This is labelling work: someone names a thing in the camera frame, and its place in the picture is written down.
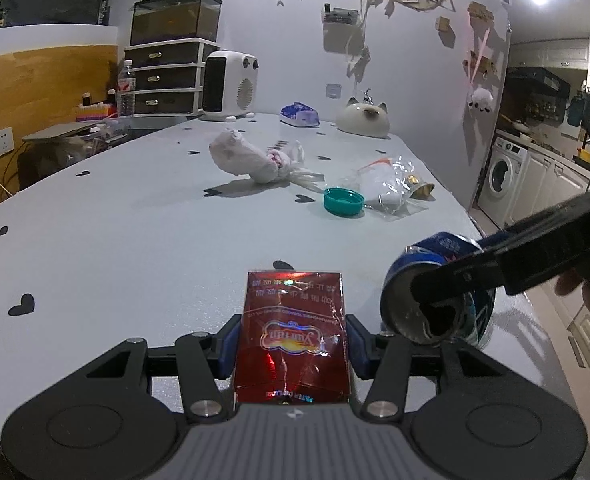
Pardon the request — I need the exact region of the crushed blue soda can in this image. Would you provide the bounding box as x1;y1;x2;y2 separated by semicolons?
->
380;232;496;346

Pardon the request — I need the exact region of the white plastic bag with trash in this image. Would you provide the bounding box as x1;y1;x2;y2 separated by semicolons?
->
209;129;325;192

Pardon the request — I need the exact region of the white space heater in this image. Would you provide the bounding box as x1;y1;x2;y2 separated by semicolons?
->
202;50;259;122

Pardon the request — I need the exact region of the clear plastic packaging bag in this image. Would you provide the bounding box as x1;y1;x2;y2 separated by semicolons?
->
339;157;427;219

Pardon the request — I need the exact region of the white drawer unit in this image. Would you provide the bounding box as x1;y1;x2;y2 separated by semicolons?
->
124;38;220;117

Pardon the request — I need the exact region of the white plush wall toy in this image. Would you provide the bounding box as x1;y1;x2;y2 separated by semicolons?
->
467;87;494;114

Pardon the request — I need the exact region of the glass fish tank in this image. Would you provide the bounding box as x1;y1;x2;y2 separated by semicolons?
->
130;0;222;46

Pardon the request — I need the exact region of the white washing machine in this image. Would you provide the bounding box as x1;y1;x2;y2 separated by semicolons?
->
477;136;529;228

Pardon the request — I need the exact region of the blue tissue pack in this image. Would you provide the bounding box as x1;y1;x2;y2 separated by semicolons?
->
278;102;320;128

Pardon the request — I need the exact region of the white cat-shaped container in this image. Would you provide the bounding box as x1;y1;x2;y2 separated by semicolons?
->
335;96;390;139

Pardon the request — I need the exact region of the gold foil wrapper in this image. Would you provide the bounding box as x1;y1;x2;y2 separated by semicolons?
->
406;174;435;200

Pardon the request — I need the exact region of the red cigarette pack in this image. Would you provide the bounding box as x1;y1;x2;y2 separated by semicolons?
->
233;271;351;404

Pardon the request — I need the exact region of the teal plastic lid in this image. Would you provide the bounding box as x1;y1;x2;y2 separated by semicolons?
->
323;186;364;218

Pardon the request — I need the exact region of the clear water bottle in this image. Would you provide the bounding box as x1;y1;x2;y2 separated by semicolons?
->
117;60;136;117

